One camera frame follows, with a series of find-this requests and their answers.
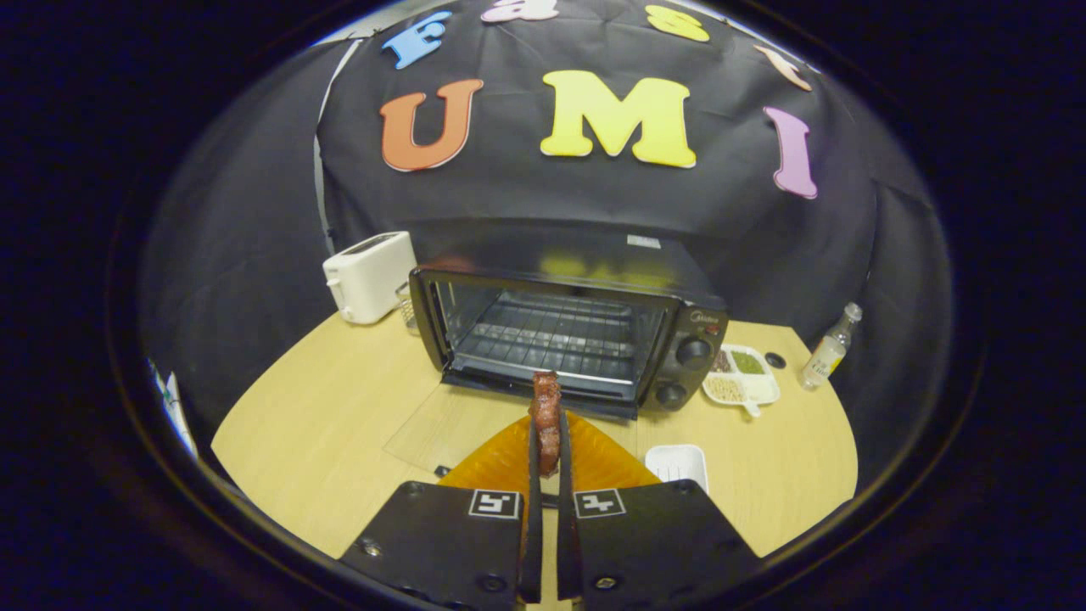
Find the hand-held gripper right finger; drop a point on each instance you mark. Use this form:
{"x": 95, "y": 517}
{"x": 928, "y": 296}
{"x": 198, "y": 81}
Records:
{"x": 567, "y": 552}

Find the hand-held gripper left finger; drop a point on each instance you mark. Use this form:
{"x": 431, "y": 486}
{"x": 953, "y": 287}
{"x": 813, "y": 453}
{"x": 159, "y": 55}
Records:
{"x": 534, "y": 543}

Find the black toaster oven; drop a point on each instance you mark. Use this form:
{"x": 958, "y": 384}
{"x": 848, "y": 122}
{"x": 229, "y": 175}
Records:
{"x": 691, "y": 327}

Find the white bread toaster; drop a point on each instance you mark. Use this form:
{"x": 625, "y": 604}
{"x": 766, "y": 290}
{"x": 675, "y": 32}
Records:
{"x": 369, "y": 276}

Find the white plastic tray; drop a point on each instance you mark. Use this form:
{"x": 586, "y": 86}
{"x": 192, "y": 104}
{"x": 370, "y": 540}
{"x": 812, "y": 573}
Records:
{"x": 677, "y": 462}

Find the white divided snack plate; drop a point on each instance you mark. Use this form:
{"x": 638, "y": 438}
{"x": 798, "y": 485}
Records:
{"x": 742, "y": 386}

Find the black bottle cap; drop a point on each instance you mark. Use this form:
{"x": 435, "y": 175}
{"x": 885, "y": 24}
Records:
{"x": 775, "y": 360}

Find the clear glass bottle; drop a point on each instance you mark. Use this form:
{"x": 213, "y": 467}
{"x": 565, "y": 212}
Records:
{"x": 827, "y": 352}

